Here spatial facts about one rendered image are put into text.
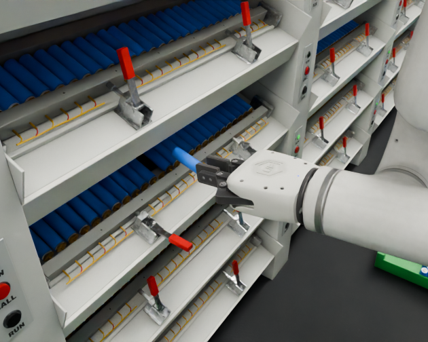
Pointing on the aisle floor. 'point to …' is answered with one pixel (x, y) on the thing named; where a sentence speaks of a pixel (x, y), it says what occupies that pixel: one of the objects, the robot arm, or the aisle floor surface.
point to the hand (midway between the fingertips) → (213, 171)
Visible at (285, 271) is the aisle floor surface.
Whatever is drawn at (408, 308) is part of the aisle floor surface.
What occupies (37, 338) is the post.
